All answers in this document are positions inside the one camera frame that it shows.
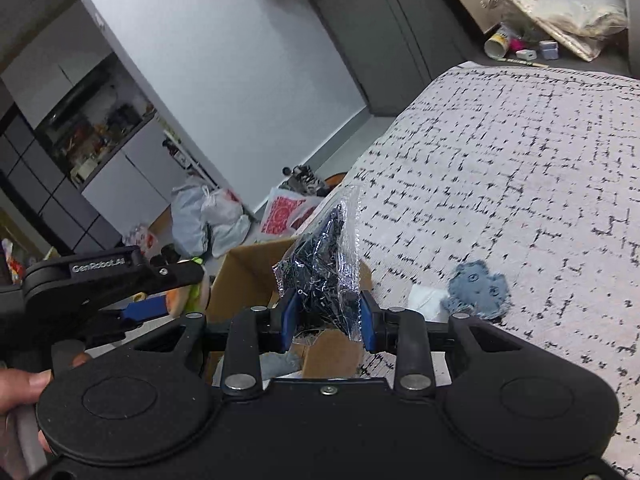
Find red white patterned bag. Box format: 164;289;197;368
259;186;323;237

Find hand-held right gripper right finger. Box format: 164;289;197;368
358;291;527;397

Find white black patterned bed cover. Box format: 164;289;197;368
320;61;640;441

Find clear bag of black pieces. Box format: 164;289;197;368
272;185;368;343

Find dark grey wardrobe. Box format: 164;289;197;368
299;0;483;117

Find black shoes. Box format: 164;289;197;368
281;164;330;197

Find person's left hand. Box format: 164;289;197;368
0;352;93;456

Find white grey wall cabinet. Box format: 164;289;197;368
0;45;203;261

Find white folded cloth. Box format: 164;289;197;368
406;283;452;322

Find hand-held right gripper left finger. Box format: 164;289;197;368
134;289;304;397

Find brown cardboard box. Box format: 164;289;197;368
201;236;374;382

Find white yellow paper cup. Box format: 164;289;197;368
483;24;522;59

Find white slim rack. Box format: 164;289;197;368
161;126;202;177

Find white plastic bag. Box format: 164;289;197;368
201;186;252;257

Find grey blue flat soft pad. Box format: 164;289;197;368
442;259;512;320

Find pile of bags by wall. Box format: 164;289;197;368
481;0;629;62

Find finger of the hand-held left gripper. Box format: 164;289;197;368
144;259;207;294
86;294;171;342

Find pack of water bottles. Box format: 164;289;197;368
126;224;160;257

